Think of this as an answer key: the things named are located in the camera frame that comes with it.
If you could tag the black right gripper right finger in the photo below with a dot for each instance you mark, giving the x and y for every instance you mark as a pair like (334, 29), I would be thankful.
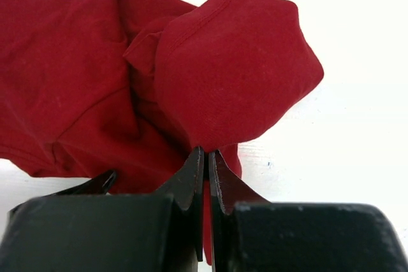
(250, 233)

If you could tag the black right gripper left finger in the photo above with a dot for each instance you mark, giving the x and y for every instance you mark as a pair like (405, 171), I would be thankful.
(85, 229)

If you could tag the dark red t shirt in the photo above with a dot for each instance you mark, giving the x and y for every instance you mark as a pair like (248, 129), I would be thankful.
(135, 85)

